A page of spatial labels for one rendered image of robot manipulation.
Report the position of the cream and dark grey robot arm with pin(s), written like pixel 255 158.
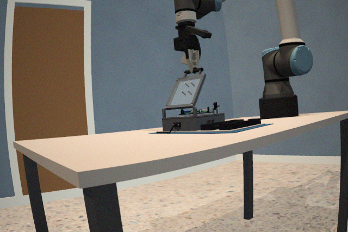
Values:
pixel 291 58

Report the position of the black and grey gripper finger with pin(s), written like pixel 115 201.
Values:
pixel 187 59
pixel 196 54

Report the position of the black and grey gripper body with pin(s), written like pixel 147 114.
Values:
pixel 191 39

